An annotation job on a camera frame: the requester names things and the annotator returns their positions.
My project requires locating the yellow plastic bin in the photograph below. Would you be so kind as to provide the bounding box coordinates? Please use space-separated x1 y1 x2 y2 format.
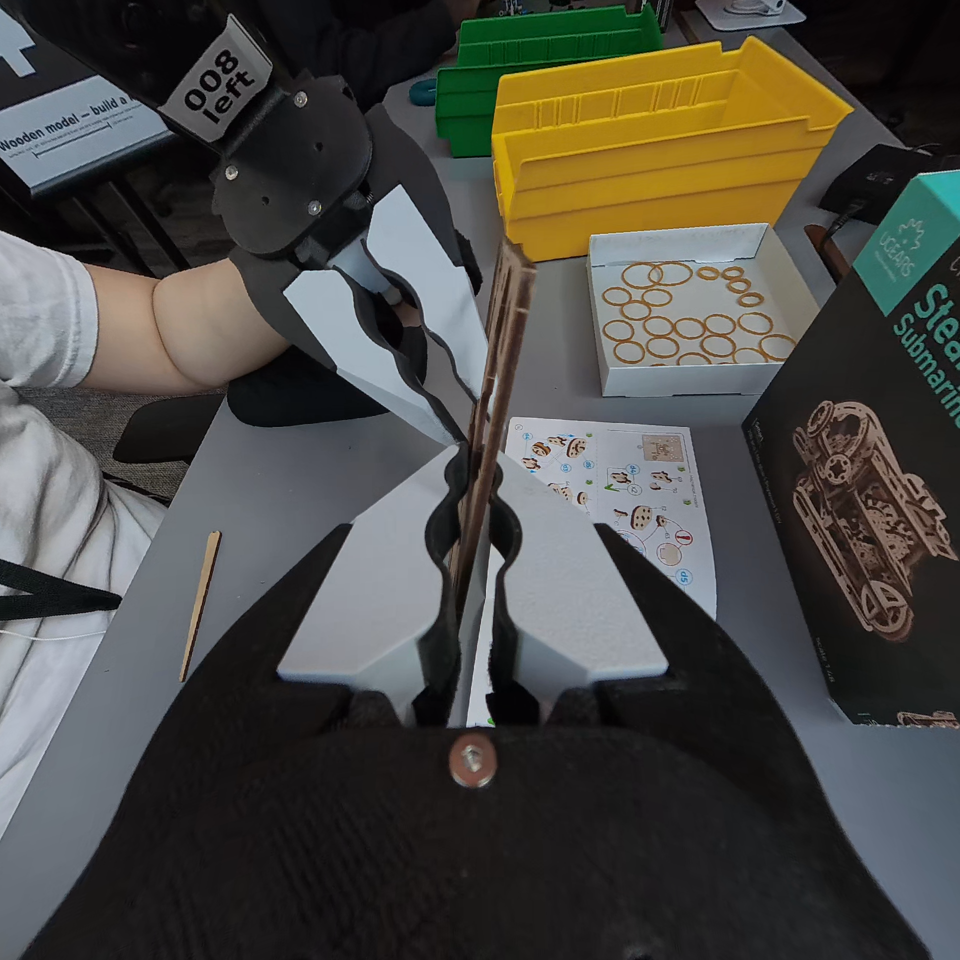
491 36 856 262

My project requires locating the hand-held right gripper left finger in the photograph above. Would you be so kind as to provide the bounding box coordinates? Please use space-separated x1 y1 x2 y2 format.
276 444 470 727

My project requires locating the black cable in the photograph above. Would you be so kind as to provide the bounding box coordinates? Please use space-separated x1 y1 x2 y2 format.
821 206 858 260

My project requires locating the thin wooden stick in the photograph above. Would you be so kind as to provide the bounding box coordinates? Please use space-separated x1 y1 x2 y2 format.
178 529 224 684

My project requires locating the white instruction booklet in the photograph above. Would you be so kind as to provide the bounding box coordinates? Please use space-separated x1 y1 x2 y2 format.
465 416 719 729

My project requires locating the white round stand base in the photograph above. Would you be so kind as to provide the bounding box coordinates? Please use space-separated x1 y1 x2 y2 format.
693 0 807 33

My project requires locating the white cardboard tray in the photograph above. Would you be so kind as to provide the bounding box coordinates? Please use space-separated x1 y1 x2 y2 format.
587 222 819 399

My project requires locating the wooden model parts sheet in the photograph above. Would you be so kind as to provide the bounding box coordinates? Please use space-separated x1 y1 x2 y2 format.
446 238 537 601

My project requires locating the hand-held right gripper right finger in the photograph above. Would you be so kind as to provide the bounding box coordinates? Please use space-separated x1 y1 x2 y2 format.
486 450 670 727

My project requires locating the group of rubber bands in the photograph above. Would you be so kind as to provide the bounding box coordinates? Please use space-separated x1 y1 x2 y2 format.
602 261 798 366

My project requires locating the black strap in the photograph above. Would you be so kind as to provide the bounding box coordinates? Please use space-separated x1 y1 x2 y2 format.
0 558 123 624

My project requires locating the black rectangular device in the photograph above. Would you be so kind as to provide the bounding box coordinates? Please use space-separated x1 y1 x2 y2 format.
819 142 942 226

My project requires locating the person's left forearm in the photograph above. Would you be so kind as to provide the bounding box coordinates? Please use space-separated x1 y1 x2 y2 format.
78 258 290 399

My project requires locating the black framed marker sign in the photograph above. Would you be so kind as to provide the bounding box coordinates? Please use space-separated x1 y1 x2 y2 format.
0 0 177 200

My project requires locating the green plastic bin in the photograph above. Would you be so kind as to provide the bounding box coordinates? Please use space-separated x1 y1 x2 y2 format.
435 3 665 159

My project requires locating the black model kit box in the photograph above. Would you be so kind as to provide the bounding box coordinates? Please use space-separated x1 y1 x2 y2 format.
741 171 960 729

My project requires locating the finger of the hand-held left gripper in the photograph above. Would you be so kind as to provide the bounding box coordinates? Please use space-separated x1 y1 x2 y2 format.
283 270 468 450
363 182 492 406

